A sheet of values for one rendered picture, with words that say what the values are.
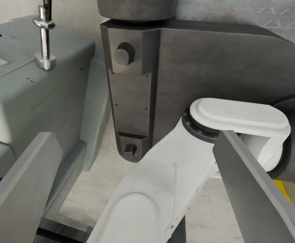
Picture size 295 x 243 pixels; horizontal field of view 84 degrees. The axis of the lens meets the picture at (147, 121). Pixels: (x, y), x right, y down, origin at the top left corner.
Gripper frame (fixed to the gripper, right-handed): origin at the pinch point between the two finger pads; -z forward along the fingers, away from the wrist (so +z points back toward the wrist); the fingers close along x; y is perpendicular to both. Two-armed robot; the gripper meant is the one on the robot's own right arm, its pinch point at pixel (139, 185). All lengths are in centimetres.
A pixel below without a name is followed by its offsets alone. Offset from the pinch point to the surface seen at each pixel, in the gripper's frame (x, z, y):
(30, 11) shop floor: 64, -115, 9
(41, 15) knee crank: 27, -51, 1
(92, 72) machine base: 26, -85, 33
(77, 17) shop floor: 35, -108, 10
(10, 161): 43, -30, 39
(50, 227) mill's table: 29, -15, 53
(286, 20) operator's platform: -42, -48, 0
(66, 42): 33, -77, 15
